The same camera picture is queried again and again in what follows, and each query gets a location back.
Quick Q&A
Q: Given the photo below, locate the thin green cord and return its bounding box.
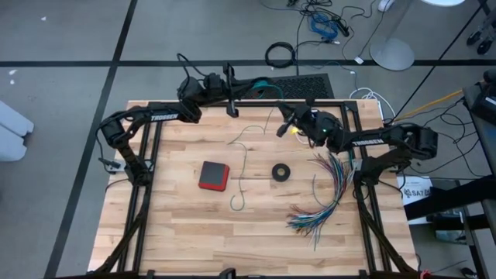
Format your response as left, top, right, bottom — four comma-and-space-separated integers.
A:
227, 77, 286, 212

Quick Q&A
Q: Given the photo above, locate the black metal stand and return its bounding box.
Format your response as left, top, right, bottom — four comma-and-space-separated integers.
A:
402, 174, 496, 234

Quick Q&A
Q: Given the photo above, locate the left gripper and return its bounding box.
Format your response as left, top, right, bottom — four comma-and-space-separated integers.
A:
203, 64, 261, 119

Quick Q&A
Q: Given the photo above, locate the white bulky object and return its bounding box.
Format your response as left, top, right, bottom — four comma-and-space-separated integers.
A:
0, 100, 35, 164

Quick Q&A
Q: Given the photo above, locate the black perforated computer case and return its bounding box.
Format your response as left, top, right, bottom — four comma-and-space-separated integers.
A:
229, 73, 336, 101

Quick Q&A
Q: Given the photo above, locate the coiled black floor cable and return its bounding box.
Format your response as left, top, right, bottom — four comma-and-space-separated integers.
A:
264, 40, 298, 71

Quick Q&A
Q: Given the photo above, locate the yellow cable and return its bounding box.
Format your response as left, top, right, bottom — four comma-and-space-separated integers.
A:
394, 89, 464, 122

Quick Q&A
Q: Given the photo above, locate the grey lamp stand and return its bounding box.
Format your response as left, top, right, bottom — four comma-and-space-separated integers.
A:
368, 0, 416, 72

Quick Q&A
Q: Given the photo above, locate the grey clamp with black handle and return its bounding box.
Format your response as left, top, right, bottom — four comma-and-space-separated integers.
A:
97, 156, 129, 174

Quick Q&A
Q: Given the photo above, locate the bundle of coloured wires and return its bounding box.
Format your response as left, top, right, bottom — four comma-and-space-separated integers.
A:
285, 150, 356, 252

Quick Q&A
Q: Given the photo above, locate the coiled blue floor cable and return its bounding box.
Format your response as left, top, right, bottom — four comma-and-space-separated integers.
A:
309, 12, 339, 40

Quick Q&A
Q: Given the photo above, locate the white floor cable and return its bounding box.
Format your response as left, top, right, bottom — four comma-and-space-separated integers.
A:
348, 88, 397, 125

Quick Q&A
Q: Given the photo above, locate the white printed sign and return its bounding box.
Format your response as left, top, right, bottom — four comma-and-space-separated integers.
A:
396, 175, 433, 226

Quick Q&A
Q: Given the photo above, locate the black reel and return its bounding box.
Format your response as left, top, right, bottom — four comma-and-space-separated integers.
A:
271, 163, 291, 183

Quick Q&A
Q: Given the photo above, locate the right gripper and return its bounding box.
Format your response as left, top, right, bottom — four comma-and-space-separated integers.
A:
276, 101, 322, 138

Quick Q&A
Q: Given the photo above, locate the red box with black base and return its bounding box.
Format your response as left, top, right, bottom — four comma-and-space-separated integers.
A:
198, 160, 230, 192

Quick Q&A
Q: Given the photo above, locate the green cable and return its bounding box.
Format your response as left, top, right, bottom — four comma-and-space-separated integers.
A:
91, 100, 420, 279

